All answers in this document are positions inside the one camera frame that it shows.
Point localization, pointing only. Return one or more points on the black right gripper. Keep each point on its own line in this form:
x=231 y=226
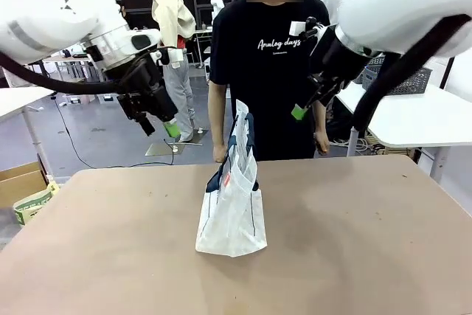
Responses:
x=339 y=64

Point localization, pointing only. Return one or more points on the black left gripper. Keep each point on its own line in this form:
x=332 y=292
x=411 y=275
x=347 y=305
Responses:
x=147 y=90

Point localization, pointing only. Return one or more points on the clear plastic tote bag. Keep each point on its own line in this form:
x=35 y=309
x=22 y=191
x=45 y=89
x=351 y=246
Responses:
x=232 y=211

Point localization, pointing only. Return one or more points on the person's left forearm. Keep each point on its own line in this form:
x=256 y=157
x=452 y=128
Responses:
x=319 y=119

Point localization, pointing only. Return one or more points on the person's right forearm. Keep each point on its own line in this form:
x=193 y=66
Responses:
x=218 y=116

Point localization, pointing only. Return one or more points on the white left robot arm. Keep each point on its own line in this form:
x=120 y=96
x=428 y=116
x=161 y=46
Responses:
x=55 y=9

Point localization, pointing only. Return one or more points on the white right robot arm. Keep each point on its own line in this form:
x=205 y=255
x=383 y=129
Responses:
x=398 y=5

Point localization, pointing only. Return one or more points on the green and white paper bag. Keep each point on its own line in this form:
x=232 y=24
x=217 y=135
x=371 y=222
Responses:
x=35 y=202

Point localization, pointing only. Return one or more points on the person's left hand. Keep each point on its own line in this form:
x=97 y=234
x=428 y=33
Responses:
x=321 y=144

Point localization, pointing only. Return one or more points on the person's right hand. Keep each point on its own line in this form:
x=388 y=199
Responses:
x=219 y=153

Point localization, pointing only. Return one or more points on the person in black T-shirt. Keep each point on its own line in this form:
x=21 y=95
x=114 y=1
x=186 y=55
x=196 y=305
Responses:
x=265 y=82

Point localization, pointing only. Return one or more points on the mannequin with beige jacket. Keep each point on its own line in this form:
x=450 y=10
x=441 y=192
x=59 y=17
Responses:
x=173 y=20

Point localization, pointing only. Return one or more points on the dark grey plastic basket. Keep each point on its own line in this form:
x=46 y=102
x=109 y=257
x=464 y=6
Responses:
x=409 y=79

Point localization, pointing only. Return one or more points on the white side table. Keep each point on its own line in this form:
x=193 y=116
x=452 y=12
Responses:
x=416 y=116

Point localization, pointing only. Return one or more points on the small white background robot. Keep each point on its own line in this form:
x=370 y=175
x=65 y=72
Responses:
x=217 y=7

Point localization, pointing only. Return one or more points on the white standing desk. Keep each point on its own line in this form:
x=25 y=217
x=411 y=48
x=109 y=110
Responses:
x=22 y=99

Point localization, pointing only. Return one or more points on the brown cardboard box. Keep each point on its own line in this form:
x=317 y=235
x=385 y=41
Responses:
x=20 y=182

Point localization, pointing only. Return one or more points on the grey mannequin base plate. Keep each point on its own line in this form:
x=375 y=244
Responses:
x=162 y=149

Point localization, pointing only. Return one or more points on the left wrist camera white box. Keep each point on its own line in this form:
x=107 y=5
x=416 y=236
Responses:
x=173 y=56

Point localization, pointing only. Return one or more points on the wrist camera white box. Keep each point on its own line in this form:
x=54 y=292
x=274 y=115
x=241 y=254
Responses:
x=296 y=27
x=173 y=56

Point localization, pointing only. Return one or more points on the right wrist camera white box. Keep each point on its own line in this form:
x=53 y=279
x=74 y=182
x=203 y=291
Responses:
x=296 y=27

